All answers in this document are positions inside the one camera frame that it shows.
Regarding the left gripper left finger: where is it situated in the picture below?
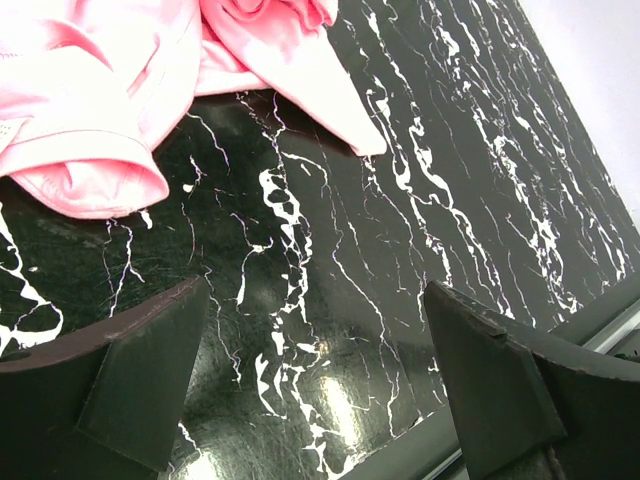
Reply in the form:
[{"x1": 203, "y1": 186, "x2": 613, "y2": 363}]
[{"x1": 1, "y1": 277, "x2": 209, "y2": 479}]

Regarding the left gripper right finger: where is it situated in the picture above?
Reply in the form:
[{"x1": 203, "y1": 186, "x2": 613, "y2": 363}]
[{"x1": 424, "y1": 281, "x2": 639, "y2": 479}]

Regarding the pink t shirt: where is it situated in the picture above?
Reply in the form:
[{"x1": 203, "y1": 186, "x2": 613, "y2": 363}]
[{"x1": 1, "y1": 1, "x2": 386, "y2": 220}]

